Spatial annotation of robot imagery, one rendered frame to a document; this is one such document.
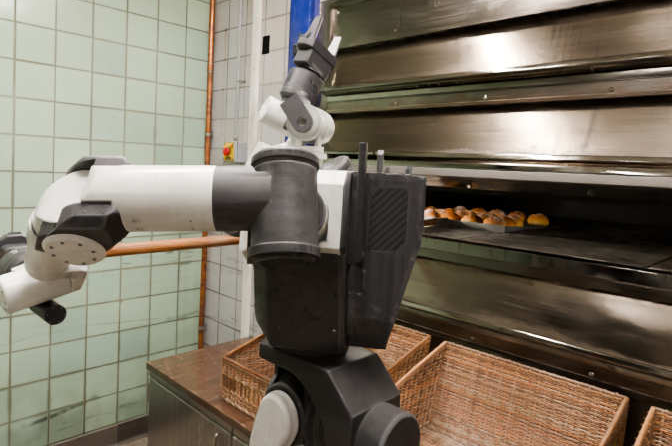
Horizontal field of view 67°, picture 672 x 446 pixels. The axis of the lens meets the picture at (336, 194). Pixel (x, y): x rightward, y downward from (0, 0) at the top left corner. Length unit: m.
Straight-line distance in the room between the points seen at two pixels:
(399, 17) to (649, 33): 0.84
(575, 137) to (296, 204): 1.07
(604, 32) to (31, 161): 2.18
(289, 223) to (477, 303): 1.16
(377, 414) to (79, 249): 0.50
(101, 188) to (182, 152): 2.09
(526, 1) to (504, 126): 0.38
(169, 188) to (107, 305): 2.06
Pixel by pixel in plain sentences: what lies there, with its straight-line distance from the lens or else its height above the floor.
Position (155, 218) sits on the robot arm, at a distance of 0.70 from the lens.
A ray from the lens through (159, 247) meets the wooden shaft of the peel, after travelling 1.35.
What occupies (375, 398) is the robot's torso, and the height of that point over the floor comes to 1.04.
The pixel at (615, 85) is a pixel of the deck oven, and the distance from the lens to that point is 1.58.
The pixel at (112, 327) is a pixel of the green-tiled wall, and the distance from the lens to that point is 2.76.
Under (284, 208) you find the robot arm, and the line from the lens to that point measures 0.65.
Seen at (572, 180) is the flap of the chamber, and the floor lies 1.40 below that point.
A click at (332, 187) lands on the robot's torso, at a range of 0.78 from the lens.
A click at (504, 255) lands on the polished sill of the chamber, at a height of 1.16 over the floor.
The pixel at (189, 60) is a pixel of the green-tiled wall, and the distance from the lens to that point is 2.84.
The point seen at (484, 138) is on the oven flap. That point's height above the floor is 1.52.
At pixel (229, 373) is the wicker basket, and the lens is 1.89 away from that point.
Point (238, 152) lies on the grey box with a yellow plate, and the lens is 2.54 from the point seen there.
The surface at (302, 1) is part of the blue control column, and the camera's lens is 2.34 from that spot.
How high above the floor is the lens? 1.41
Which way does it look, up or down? 3 degrees down
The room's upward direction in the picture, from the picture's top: 3 degrees clockwise
